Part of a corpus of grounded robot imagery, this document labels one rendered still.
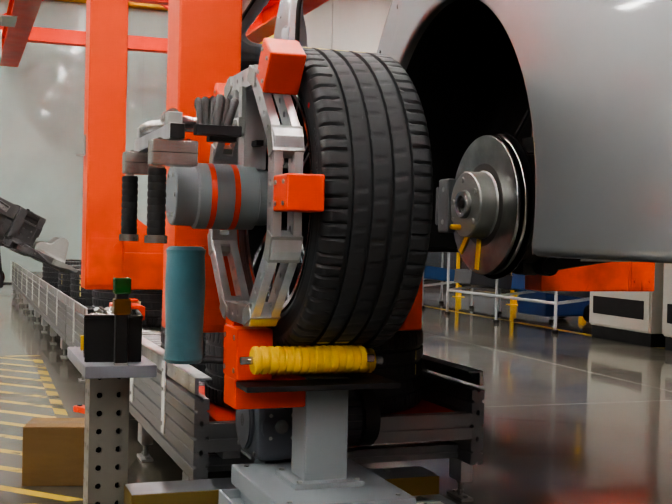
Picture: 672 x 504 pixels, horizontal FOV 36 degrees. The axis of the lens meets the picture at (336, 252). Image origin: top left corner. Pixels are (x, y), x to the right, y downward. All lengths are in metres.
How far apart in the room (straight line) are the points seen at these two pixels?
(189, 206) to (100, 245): 2.37
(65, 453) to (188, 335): 1.05
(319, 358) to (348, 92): 0.55
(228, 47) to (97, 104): 1.93
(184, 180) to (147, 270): 2.40
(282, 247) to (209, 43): 0.82
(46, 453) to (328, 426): 1.21
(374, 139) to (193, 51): 0.77
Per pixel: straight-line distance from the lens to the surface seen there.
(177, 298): 2.30
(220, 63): 2.65
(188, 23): 2.65
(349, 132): 2.01
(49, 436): 3.26
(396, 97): 2.10
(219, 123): 2.02
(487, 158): 2.39
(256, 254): 2.46
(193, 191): 2.16
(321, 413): 2.28
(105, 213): 4.51
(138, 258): 4.54
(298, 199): 1.90
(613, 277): 5.47
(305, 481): 2.30
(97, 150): 4.52
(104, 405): 2.74
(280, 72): 2.07
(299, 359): 2.14
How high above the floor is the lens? 0.77
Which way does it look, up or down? 1 degrees down
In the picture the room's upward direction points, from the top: 1 degrees clockwise
